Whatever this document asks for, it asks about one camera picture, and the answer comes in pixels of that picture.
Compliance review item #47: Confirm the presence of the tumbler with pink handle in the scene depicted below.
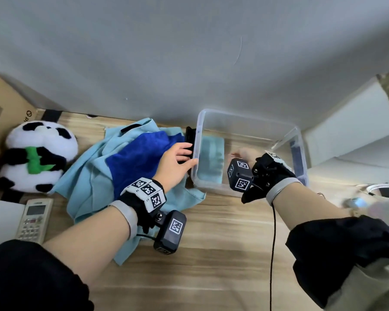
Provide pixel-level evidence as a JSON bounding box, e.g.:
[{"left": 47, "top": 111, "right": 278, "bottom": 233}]
[{"left": 342, "top": 196, "right": 389, "bottom": 237}]

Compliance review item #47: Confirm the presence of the dark blue towel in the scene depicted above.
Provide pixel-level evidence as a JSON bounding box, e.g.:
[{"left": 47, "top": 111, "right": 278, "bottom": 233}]
[{"left": 105, "top": 131, "right": 185, "bottom": 191}]

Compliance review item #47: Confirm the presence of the clear plastic storage box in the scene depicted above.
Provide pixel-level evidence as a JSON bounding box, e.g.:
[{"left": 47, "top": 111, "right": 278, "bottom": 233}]
[{"left": 184, "top": 108, "right": 309, "bottom": 198}]

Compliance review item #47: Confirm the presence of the white shelf unit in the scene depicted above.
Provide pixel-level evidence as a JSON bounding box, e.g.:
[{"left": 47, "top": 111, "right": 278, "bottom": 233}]
[{"left": 301, "top": 76, "right": 389, "bottom": 198}]

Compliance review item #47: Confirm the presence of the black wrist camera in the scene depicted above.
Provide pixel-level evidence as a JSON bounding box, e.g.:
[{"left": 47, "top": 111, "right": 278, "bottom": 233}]
[
  {"left": 153, "top": 209, "right": 187, "bottom": 255},
  {"left": 226, "top": 158, "right": 255, "bottom": 194}
]

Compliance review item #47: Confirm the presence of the thin black cable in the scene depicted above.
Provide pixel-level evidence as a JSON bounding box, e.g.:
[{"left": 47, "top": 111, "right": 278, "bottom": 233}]
[{"left": 268, "top": 203, "right": 277, "bottom": 311}]

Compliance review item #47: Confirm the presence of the panda plush toy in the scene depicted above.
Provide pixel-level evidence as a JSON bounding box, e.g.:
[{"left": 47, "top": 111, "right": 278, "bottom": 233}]
[{"left": 0, "top": 121, "right": 79, "bottom": 194}]

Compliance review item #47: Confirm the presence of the person's right forearm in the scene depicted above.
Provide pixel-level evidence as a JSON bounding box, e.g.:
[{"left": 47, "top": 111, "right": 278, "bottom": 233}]
[{"left": 272, "top": 183, "right": 348, "bottom": 230}]

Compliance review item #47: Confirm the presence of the person's right hand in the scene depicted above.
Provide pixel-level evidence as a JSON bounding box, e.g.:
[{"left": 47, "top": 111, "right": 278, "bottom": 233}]
[{"left": 230, "top": 148, "right": 263, "bottom": 165}]

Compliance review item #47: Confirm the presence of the person's left hand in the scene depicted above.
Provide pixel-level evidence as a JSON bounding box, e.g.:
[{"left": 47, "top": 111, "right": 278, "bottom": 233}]
[{"left": 152, "top": 142, "right": 199, "bottom": 194}]

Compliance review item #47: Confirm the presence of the beige coat with black buttons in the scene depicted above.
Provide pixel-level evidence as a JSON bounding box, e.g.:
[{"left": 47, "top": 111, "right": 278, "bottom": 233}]
[{"left": 324, "top": 257, "right": 389, "bottom": 311}]

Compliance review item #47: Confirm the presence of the plain brown cardboard box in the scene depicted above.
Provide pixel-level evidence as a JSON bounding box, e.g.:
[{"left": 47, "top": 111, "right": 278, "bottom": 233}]
[{"left": 0, "top": 67, "right": 38, "bottom": 165}]

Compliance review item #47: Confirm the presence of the thin white cable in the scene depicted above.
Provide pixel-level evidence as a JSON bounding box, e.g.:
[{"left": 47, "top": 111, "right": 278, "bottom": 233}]
[{"left": 356, "top": 183, "right": 389, "bottom": 197}]

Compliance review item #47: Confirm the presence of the white remote control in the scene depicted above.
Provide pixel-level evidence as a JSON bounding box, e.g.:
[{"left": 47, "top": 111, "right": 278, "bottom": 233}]
[{"left": 15, "top": 198, "right": 54, "bottom": 245}]

